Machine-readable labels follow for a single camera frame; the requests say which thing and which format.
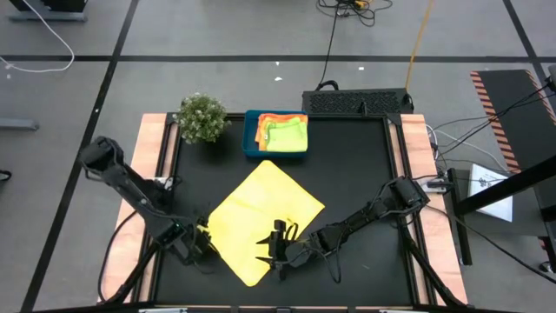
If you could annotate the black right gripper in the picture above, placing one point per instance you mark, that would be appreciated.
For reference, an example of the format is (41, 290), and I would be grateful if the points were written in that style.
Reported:
(289, 250)

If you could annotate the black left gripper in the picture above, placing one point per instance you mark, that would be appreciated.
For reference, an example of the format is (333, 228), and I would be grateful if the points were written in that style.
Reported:
(191, 245)

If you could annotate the yellow microfiber towel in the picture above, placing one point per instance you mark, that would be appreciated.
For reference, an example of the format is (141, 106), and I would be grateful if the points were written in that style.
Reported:
(260, 208)

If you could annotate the orange microfiber towel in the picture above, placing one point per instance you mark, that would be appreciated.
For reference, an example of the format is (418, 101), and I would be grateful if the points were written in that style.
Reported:
(262, 135)
(278, 115)

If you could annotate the green microfiber towel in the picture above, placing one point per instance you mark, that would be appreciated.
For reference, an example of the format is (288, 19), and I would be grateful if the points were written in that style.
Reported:
(289, 137)

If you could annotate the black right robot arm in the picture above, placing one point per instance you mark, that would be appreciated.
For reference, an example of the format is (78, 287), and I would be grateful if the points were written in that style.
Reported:
(373, 213)

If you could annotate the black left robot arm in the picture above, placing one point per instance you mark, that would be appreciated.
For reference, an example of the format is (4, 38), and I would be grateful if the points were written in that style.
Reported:
(130, 191)

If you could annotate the black diagonal brace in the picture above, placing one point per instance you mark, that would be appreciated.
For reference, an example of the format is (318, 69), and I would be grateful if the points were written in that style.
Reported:
(430, 274)
(143, 265)

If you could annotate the blue plastic bin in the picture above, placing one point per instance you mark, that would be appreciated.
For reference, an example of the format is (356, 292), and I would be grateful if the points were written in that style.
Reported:
(248, 139)

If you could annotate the small potted green plant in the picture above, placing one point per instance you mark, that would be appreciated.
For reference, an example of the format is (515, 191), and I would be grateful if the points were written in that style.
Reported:
(202, 119)

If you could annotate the black computer case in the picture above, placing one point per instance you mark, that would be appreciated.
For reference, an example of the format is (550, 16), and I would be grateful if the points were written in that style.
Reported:
(356, 102)

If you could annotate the grey furniture foot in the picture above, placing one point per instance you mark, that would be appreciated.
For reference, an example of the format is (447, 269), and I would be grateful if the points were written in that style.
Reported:
(17, 124)

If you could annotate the white paper sheet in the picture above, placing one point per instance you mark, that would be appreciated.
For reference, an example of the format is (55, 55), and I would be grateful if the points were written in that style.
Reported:
(497, 211)

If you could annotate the black metal beam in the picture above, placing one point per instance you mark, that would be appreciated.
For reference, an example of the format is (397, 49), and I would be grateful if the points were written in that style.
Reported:
(512, 184)

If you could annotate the grey furniture base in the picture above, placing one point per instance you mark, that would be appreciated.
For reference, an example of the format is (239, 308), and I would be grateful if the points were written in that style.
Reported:
(48, 17)

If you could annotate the black mat with striped edges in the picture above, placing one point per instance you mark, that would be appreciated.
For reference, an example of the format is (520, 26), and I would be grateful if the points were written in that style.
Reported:
(512, 113)

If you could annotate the black aluminium table frame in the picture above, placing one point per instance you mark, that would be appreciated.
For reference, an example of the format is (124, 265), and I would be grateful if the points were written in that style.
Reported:
(164, 143)

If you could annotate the black stand post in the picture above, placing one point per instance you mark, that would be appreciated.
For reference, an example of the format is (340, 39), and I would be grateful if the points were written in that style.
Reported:
(464, 243)

